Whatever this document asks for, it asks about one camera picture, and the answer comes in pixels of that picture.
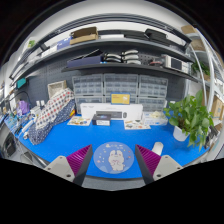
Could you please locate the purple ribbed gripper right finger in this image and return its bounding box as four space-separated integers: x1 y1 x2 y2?
135 145 182 184

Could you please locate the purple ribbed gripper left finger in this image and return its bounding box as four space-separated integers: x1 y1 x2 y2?
44 145 93 186

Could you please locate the round blue rabbit mouse pad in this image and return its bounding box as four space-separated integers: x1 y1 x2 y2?
93 142 134 174

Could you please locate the blue desk mat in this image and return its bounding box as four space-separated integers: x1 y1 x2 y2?
18 114 209 180

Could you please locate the illustrated card right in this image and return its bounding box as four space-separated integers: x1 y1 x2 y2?
124 120 150 130

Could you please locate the illustrated card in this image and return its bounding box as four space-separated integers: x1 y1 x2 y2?
68 116 91 126
124 120 150 130

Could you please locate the illustrated card left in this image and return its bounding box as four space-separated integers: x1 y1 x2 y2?
68 116 91 126

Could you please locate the clear plastic box right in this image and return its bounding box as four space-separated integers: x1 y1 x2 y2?
142 111 168 126

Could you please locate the small black box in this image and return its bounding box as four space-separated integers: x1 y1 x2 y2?
92 114 111 126

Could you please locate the green potted plant white pot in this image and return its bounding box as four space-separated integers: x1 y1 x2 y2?
164 90 214 149

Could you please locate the patterned fabric bundle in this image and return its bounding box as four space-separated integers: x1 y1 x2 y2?
28 88 75 145

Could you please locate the white keyboard product box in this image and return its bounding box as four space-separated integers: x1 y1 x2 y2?
80 103 143 120

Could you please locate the clear drawer organizer right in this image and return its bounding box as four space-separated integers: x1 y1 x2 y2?
138 75 168 98

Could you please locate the clear drawer organizer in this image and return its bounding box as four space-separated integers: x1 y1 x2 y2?
138 75 168 98
72 74 103 95
104 73 138 95

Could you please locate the yellow blue small box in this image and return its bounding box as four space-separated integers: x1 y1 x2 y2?
111 93 130 105

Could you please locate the clear drawer organizer left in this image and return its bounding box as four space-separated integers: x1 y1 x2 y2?
72 74 103 95

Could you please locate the wicker basket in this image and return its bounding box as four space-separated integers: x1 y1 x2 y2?
48 80 67 98

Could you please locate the clear drawer organizer middle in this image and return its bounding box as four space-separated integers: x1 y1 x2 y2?
104 73 138 95

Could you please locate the lower dark shelf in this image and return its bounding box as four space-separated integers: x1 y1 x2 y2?
62 63 197 82

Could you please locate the dark shelf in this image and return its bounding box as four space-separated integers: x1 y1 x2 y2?
62 63 197 82
9 38 193 81

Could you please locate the white device on shelf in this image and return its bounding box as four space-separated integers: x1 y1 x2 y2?
161 55 189 73

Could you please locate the dark blue flat box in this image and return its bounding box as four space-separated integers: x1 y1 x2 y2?
67 55 102 68

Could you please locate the upper dark shelf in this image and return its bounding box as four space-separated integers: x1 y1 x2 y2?
9 38 193 81

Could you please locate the cardboard box top shelf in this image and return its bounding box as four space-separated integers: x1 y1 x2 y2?
70 27 98 45

